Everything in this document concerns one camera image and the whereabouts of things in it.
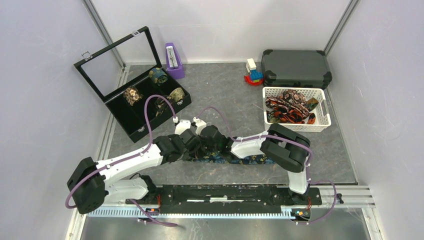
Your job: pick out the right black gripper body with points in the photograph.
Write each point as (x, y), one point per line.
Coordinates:
(205, 146)

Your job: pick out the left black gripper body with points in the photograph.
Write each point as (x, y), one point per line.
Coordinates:
(183, 153)

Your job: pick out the blue yellow patterned tie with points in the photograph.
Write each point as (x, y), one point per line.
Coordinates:
(221, 158)

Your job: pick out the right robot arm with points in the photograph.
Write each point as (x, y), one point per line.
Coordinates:
(286, 148)

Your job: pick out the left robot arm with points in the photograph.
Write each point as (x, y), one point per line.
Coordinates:
(93, 183)

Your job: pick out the rolled olive gold tie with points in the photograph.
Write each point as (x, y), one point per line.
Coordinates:
(177, 94)

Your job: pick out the purple metronome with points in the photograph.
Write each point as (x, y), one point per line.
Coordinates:
(174, 64)

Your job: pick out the rolled teal tie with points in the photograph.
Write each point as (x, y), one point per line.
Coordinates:
(158, 76)

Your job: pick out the colourful toy block stack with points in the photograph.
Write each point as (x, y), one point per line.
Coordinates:
(252, 77)

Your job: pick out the rolled brown floral tie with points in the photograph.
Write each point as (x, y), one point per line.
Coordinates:
(132, 95)

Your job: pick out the orange black tie pile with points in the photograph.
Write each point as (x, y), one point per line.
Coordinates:
(291, 107)

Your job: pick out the black tie display box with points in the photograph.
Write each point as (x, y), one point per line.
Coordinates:
(109, 81)

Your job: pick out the white plastic basket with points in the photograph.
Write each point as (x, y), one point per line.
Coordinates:
(323, 119)

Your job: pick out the dark grey hard case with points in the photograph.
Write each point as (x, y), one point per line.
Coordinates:
(295, 68)

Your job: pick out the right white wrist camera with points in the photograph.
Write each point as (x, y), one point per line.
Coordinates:
(199, 125)

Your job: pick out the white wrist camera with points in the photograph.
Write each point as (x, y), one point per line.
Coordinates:
(199, 125)
(181, 125)

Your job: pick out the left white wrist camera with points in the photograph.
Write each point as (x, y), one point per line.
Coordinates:
(181, 125)

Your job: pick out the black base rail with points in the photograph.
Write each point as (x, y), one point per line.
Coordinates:
(223, 198)

